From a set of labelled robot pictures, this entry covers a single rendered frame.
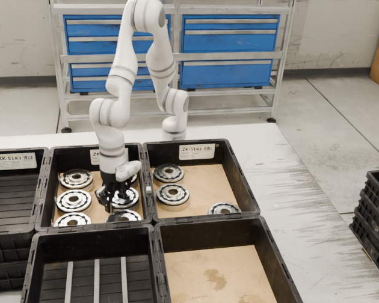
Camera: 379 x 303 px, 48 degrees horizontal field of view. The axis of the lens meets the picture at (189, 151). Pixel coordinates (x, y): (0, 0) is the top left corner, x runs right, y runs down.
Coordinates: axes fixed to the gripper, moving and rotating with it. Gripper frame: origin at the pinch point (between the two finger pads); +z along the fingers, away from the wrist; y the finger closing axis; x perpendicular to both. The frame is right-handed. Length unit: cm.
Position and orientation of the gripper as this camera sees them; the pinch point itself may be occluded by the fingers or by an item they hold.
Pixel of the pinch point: (115, 204)
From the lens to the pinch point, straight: 131.3
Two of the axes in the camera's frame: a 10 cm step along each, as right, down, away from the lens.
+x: 8.2, 3.5, -4.6
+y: -5.7, 4.3, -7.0
